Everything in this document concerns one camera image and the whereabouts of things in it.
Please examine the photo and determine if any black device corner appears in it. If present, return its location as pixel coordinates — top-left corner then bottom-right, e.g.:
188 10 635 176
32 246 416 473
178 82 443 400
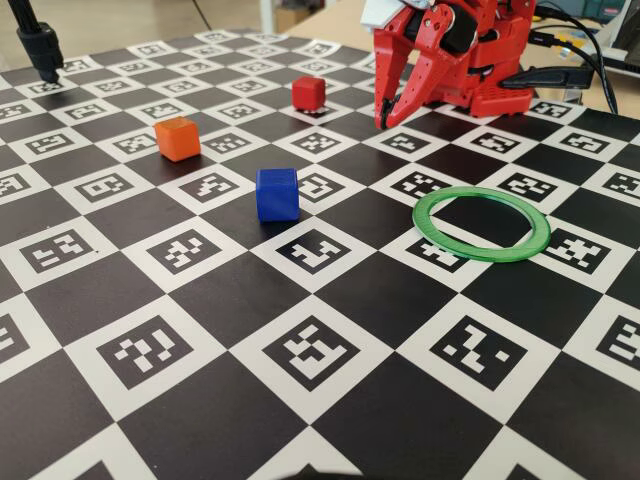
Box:
612 19 640 56

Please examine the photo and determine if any dark green storage case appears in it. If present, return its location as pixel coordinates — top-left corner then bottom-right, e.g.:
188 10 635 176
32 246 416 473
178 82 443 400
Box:
584 0 626 21

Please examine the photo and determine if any red gripper, black motor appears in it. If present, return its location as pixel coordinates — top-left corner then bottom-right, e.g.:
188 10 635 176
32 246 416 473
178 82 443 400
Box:
372 0 496 130

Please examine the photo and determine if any red cube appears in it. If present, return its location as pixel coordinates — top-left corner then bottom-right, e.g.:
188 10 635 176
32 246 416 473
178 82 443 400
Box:
291 75 327 112

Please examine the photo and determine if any blue cube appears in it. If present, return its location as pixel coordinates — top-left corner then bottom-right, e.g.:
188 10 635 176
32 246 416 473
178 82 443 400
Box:
255 167 301 224

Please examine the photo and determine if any black USB plug cable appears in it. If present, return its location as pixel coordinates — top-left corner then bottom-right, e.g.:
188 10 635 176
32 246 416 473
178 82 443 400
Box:
528 27 601 49

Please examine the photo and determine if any black clamp handle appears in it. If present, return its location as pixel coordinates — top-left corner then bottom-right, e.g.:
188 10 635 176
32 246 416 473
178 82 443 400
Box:
501 66 596 92

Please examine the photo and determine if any cardboard box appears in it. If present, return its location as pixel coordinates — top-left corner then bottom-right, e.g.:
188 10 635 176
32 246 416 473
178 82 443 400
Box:
277 5 312 26

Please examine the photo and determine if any green flat ring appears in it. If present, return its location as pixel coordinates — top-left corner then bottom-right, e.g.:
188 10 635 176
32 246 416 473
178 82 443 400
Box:
411 185 552 264

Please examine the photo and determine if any black holder edge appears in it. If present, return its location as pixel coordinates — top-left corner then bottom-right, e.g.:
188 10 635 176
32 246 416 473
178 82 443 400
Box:
292 467 364 480

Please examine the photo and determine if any black white marker checkerboard mat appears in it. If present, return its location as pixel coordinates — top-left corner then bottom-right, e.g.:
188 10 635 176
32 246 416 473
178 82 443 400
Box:
0 27 640 480

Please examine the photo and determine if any orange cube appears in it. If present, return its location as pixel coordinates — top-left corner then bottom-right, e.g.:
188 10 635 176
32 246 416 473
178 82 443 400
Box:
153 115 202 163

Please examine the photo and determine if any white wrist camera with mount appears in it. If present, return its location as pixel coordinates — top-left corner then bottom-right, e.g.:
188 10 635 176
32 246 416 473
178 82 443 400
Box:
359 0 431 34

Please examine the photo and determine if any thick black cable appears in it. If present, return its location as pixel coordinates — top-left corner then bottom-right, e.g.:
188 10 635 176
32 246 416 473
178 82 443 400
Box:
533 3 619 115

